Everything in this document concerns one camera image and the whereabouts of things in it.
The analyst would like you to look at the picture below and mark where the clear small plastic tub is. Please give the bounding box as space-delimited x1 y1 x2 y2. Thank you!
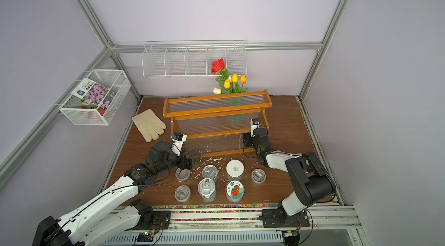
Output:
175 168 191 182

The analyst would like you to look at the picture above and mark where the tall white Ideal jar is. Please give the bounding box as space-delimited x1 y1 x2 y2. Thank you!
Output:
226 160 245 181

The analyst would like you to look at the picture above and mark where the orange wooden glass shelf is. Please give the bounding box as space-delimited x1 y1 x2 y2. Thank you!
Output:
163 90 272 158

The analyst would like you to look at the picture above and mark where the tomato label seed jar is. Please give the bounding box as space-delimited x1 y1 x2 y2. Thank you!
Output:
226 181 245 203

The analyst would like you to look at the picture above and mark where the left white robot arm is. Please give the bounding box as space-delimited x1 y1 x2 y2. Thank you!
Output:
32 142 200 246

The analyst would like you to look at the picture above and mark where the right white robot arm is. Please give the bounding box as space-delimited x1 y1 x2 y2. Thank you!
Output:
246 127 336 219

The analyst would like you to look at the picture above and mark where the purple flower seed packet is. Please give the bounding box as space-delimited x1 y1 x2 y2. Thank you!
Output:
71 78 116 110

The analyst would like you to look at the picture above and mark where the teal glass vase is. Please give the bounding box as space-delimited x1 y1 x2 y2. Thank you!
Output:
230 114 244 124

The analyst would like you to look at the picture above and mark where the cream work glove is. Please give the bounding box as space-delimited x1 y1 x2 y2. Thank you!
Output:
132 109 166 142

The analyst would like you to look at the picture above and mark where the artificial flower bouquet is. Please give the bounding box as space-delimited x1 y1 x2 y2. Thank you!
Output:
211 58 249 95

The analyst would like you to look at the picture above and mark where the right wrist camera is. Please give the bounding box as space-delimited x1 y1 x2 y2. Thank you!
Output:
250 119 261 137

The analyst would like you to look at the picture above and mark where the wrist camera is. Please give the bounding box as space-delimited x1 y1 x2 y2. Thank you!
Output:
250 119 261 137
171 132 187 156

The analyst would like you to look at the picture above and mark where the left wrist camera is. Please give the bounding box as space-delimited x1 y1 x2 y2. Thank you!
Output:
171 132 187 156

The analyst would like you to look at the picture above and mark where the long white wire basket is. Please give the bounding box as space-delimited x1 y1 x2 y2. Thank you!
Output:
141 40 247 78

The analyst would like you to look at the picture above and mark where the small white wire basket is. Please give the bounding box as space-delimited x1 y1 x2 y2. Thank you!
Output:
59 69 132 126

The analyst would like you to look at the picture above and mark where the metal base rail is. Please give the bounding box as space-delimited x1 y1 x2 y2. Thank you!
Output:
105 203 369 246

